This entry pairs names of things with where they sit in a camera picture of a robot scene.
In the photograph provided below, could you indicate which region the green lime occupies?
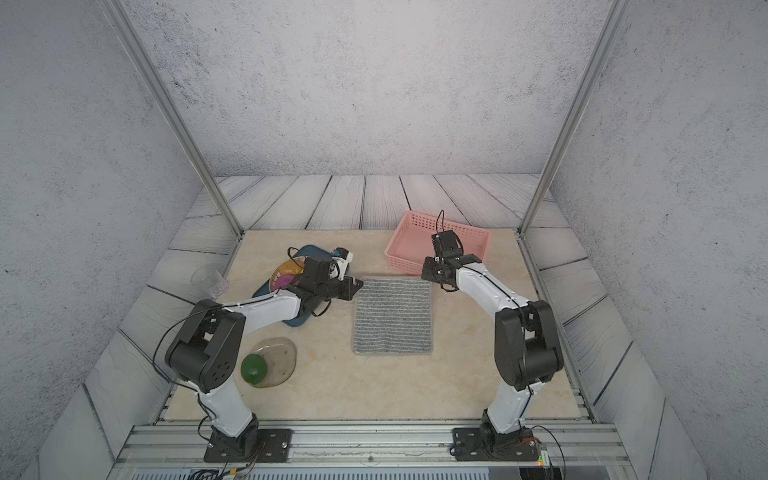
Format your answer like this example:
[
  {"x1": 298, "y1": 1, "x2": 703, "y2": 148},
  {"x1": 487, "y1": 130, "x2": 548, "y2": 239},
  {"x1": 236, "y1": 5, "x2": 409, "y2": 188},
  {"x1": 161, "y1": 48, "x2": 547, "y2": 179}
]
[{"x1": 240, "y1": 353, "x2": 269, "y2": 387}]

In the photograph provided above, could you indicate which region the aluminium front rail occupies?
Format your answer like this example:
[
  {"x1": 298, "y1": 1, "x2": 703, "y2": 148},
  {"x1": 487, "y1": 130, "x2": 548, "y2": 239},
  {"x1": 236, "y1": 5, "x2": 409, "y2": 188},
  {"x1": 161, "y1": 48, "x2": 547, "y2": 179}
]
[{"x1": 109, "y1": 419, "x2": 636, "y2": 479}]

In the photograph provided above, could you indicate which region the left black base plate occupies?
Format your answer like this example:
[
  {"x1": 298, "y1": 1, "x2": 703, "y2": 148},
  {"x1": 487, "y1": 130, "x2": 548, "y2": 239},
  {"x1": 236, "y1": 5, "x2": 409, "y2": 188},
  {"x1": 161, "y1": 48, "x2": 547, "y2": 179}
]
[{"x1": 203, "y1": 428, "x2": 293, "y2": 463}]

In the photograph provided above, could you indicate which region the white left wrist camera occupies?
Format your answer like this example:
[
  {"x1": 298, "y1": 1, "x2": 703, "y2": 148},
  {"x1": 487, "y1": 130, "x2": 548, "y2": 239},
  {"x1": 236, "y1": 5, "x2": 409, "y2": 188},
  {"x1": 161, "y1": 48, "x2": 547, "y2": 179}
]
[{"x1": 332, "y1": 247, "x2": 354, "y2": 281}]

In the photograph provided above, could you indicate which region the clear plastic cup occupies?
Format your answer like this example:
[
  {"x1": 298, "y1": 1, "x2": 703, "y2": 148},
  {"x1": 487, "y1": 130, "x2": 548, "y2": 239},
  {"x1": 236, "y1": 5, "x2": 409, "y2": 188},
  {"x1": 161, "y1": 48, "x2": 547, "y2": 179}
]
[{"x1": 190, "y1": 265, "x2": 229, "y2": 300}]

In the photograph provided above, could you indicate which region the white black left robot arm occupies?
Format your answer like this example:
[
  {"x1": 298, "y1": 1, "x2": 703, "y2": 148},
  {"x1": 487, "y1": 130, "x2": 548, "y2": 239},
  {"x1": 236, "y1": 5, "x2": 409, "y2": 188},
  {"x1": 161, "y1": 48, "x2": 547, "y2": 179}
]
[{"x1": 165, "y1": 247, "x2": 363, "y2": 439}]

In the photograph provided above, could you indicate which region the purple round fruit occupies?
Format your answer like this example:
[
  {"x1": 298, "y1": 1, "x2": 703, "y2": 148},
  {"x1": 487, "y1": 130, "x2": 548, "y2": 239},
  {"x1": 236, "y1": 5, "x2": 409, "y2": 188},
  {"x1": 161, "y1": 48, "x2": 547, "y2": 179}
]
[{"x1": 272, "y1": 273, "x2": 296, "y2": 290}]

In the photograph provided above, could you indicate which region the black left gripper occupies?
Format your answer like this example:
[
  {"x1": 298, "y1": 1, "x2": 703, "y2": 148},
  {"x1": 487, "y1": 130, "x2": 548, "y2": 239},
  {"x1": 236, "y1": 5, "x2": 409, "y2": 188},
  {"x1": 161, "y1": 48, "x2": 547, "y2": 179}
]
[{"x1": 314, "y1": 274, "x2": 365, "y2": 303}]

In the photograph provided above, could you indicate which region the brown round fruit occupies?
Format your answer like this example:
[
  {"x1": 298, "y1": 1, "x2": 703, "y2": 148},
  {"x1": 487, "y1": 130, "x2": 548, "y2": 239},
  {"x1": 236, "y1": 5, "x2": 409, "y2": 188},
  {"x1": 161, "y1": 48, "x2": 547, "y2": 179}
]
[{"x1": 274, "y1": 257, "x2": 305, "y2": 276}]

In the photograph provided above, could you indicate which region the left aluminium frame post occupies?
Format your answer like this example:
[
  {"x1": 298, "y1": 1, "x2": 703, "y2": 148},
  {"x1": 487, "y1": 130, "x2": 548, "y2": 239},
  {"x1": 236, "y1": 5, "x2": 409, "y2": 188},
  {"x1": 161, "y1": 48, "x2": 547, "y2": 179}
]
[{"x1": 99, "y1": 0, "x2": 245, "y2": 240}]

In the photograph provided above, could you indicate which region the right aluminium frame post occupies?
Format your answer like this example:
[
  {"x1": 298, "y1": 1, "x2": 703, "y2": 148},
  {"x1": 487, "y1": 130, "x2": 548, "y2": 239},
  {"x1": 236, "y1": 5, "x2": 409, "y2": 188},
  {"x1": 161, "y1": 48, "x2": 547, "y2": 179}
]
[{"x1": 518, "y1": 0, "x2": 632, "y2": 238}]

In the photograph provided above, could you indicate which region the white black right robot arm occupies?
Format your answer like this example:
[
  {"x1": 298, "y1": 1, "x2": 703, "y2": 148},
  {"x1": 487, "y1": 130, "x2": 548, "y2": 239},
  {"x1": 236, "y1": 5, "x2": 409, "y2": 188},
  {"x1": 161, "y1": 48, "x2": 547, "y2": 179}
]
[{"x1": 421, "y1": 213, "x2": 564, "y2": 460}]

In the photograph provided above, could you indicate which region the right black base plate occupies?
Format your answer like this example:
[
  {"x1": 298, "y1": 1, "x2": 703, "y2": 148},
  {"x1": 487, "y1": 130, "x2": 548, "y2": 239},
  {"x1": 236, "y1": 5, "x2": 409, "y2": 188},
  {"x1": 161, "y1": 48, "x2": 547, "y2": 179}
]
[{"x1": 449, "y1": 425, "x2": 540, "y2": 463}]

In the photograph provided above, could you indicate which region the dark teal tray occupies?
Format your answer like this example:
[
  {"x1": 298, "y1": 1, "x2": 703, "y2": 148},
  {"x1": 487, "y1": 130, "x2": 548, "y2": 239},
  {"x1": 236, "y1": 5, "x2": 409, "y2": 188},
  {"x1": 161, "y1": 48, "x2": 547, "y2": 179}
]
[{"x1": 253, "y1": 244, "x2": 339, "y2": 328}]

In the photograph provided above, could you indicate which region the grey striped square dishcloth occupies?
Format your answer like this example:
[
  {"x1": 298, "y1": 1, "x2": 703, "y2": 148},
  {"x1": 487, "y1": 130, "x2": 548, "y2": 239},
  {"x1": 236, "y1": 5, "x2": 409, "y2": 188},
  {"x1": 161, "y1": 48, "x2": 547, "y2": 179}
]
[{"x1": 352, "y1": 276, "x2": 433, "y2": 356}]

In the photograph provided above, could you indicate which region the clear glass oval dish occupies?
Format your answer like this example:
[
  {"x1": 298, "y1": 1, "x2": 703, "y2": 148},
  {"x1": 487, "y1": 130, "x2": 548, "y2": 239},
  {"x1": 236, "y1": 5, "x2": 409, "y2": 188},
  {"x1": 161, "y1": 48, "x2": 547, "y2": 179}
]
[{"x1": 247, "y1": 337, "x2": 297, "y2": 389}]

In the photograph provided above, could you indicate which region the pink plastic basket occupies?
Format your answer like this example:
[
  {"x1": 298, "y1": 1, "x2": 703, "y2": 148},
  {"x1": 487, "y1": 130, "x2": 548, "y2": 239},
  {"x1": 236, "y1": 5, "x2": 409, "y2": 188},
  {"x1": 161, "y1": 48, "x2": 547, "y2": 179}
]
[{"x1": 385, "y1": 210, "x2": 491, "y2": 276}]

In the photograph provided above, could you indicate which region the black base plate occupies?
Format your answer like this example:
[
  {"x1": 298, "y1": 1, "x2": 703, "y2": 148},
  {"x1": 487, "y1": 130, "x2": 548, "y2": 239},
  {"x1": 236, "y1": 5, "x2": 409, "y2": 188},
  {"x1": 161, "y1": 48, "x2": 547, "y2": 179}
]
[
  {"x1": 449, "y1": 425, "x2": 540, "y2": 463},
  {"x1": 203, "y1": 428, "x2": 293, "y2": 463}
]

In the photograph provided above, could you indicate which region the aluminium frame post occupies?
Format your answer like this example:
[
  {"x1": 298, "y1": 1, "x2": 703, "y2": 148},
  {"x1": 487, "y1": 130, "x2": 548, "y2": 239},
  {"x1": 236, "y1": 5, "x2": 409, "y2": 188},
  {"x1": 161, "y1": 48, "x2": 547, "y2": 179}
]
[
  {"x1": 518, "y1": 0, "x2": 632, "y2": 238},
  {"x1": 99, "y1": 0, "x2": 245, "y2": 240}
]

